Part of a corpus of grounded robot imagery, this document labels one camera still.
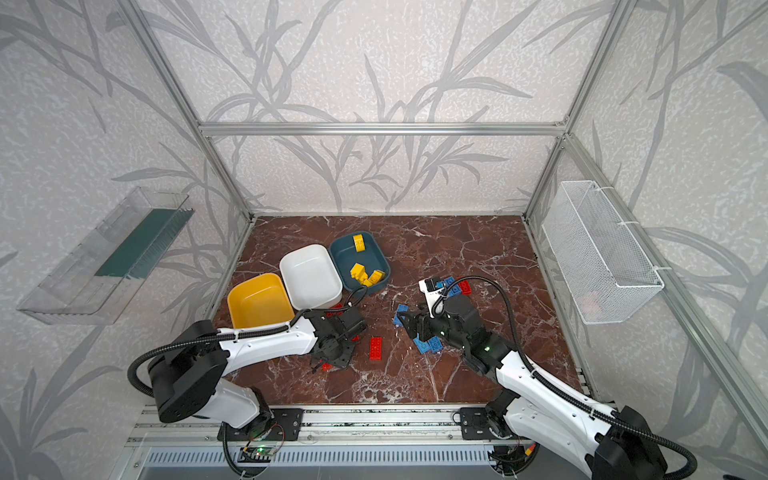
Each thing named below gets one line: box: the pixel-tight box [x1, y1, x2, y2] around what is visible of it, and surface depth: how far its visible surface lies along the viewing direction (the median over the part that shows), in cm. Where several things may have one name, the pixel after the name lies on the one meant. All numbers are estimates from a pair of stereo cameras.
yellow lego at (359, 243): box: [353, 234, 366, 253], surface depth 110 cm
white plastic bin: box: [279, 243, 343, 311], surface depth 103 cm
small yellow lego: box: [368, 270, 386, 287], surface depth 101 cm
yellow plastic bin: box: [228, 273, 295, 329], surface depth 96 cm
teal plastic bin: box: [329, 231, 391, 293], surface depth 104 cm
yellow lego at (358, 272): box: [350, 262, 373, 287], surface depth 100 cm
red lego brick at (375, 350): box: [369, 337, 383, 361], surface depth 86 cm
